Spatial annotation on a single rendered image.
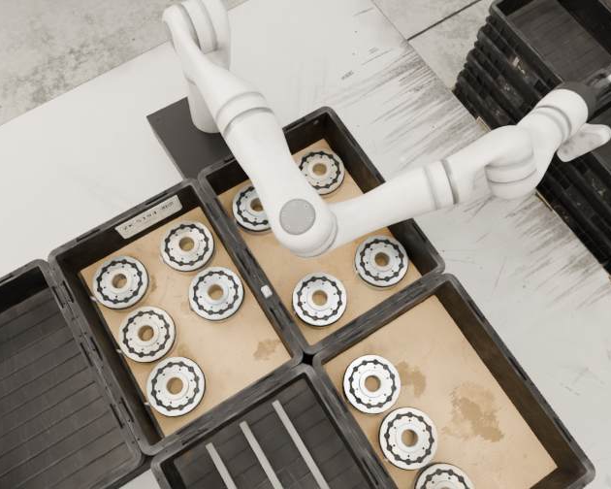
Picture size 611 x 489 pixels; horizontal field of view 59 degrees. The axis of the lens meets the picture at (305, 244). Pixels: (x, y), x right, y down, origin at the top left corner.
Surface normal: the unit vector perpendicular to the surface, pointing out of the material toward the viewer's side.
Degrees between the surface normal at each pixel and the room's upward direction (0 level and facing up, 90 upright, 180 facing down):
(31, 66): 0
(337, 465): 0
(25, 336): 0
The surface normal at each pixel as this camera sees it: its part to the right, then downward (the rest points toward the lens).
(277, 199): -0.36, -0.20
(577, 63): 0.02, -0.32
